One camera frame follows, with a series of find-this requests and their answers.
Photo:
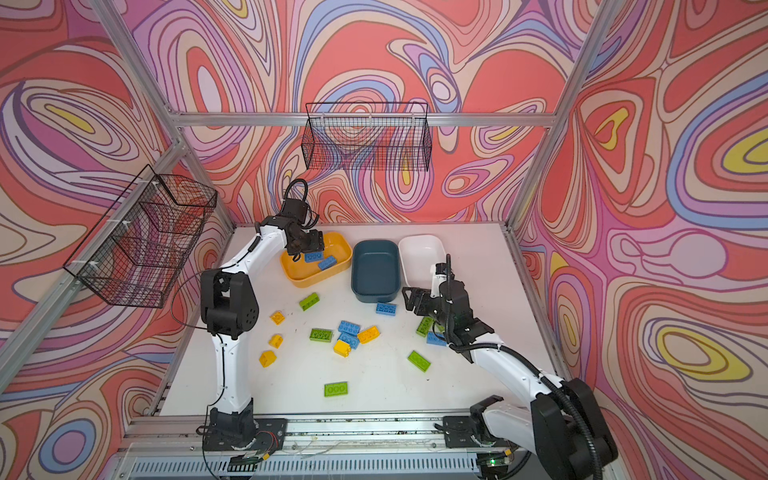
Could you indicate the left wall wire basket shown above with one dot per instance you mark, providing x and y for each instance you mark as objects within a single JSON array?
[{"x": 143, "y": 247}]

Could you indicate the yellow lego left upper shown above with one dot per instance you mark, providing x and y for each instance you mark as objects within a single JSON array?
[{"x": 277, "y": 317}]

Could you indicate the back wall wire basket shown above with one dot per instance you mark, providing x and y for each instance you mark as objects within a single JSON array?
[{"x": 367, "y": 136}]

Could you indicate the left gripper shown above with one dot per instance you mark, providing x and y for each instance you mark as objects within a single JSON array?
[{"x": 317, "y": 242}]

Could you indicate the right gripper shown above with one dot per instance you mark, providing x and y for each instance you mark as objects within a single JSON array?
[{"x": 424, "y": 296}]

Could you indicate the blue lego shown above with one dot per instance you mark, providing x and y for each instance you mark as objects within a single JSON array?
[
  {"x": 327, "y": 262},
  {"x": 351, "y": 340},
  {"x": 434, "y": 339},
  {"x": 314, "y": 257},
  {"x": 349, "y": 328},
  {"x": 386, "y": 309}
]

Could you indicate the white plastic bin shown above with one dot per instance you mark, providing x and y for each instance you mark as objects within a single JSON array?
[{"x": 419, "y": 254}]

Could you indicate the green lego centre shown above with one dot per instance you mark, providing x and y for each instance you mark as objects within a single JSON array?
[{"x": 321, "y": 335}]

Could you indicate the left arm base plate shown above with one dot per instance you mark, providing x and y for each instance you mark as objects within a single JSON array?
[{"x": 267, "y": 435}]

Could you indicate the orange yellow lego centre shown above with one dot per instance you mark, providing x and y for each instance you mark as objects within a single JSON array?
[{"x": 368, "y": 335}]

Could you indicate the dark teal plastic bin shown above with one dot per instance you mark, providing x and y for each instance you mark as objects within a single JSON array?
[{"x": 376, "y": 274}]

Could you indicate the yellow lego left lower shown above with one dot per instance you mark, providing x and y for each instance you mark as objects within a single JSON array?
[{"x": 267, "y": 358}]

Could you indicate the yellow plastic bin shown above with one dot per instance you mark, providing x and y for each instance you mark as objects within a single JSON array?
[{"x": 313, "y": 268}]

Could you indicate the green lego near yellow bin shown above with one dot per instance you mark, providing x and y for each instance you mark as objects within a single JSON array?
[{"x": 309, "y": 301}]

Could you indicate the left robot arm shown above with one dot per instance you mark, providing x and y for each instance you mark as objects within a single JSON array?
[{"x": 229, "y": 309}]

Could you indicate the wall wire basket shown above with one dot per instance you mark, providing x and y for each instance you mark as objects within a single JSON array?
[
  {"x": 143, "y": 247},
  {"x": 367, "y": 136}
]

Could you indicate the green lego right pair left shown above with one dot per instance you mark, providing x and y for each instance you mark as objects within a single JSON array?
[{"x": 425, "y": 326}]

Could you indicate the green lego right front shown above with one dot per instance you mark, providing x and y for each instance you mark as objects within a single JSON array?
[{"x": 419, "y": 361}]

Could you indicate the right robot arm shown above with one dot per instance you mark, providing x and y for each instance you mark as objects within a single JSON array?
[{"x": 555, "y": 419}]

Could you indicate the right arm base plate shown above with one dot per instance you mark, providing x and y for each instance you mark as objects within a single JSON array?
[{"x": 465, "y": 432}]

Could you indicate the yellow lego left middle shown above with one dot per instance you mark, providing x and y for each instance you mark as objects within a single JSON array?
[{"x": 276, "y": 340}]

